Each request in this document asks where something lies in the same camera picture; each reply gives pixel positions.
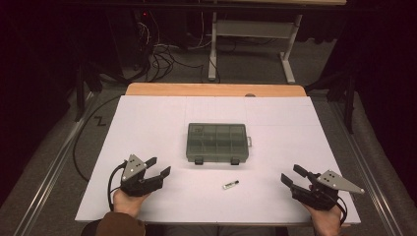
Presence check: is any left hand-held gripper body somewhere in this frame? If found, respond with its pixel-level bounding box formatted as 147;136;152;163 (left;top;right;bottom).
119;153;164;198

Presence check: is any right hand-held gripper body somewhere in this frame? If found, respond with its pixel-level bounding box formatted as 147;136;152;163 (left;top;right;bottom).
289;169;366;211

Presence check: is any grey plastic compartment box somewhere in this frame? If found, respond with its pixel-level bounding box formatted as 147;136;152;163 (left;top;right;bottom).
185;122;253;166

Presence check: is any person's left hand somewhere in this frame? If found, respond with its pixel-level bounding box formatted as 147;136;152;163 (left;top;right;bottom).
112;189;151;218

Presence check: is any person's right hand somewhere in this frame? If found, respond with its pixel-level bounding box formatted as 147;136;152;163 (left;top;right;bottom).
301;201;343;236

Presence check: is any white table cover sheet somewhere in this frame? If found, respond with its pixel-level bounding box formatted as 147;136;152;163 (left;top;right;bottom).
74;94;362;226

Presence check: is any dark rounded object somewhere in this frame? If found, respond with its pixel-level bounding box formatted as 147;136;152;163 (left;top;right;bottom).
81;219;103;236

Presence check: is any black metal stand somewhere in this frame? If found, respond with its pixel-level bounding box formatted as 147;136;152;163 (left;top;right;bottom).
305;70;358;135
74;61;103;123

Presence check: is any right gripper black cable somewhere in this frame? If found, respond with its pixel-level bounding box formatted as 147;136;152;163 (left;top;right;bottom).
328;192;349;227

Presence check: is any aluminium floor rail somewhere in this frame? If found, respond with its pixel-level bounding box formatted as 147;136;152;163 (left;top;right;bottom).
13;91;100;236
328;100;405;236

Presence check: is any long black floor cable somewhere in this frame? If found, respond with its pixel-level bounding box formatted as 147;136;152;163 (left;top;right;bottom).
72;95;122;183

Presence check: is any tangle of floor cables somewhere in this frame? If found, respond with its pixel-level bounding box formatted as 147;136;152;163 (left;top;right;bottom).
131;19;206;84

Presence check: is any white metal desk frame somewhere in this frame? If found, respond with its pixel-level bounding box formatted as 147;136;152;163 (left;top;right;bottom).
208;11;304;85

